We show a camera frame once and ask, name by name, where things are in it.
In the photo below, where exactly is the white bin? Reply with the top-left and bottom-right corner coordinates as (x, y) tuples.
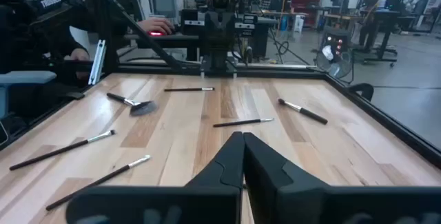
(292, 14), (306, 34)

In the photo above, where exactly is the fan makeup brush black handle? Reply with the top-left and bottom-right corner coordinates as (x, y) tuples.
(106, 92), (158, 117)

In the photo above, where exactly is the thin black makeup brush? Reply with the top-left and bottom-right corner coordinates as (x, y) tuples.
(212, 117), (275, 129)

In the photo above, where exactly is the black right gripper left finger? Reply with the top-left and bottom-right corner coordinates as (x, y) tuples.
(65, 131), (246, 224)

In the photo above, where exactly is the grey chair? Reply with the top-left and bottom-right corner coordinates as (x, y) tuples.
(0, 70), (58, 120)

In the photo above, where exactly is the control box with red lights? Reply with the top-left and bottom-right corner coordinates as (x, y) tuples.
(319, 26), (347, 59)

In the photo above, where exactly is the black Trossen labelled device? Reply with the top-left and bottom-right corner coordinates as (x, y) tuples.
(20, 0), (74, 25)

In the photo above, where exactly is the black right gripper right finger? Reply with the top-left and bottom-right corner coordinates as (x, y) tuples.
(243, 132), (441, 224)

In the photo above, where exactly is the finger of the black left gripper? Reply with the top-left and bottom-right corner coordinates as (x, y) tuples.
(205, 12), (221, 50)
(220, 12), (236, 50)

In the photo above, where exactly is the silver aluminium extrusion bar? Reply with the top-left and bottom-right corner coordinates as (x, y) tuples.
(88, 39), (107, 86)

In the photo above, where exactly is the black pen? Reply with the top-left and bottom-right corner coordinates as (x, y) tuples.
(163, 86), (216, 92)

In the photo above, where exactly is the floor fan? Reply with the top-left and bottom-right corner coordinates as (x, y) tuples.
(315, 44), (355, 80)

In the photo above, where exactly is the black standing desk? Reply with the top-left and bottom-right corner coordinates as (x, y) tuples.
(358, 8), (420, 68)

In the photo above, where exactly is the long dark makeup brush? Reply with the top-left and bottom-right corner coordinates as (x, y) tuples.
(45, 154), (152, 212)
(8, 129), (116, 172)

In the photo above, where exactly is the black curved bracket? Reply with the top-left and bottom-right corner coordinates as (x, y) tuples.
(347, 82), (375, 103)

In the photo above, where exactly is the black and white marker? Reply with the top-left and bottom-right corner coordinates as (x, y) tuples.
(277, 98), (329, 126)

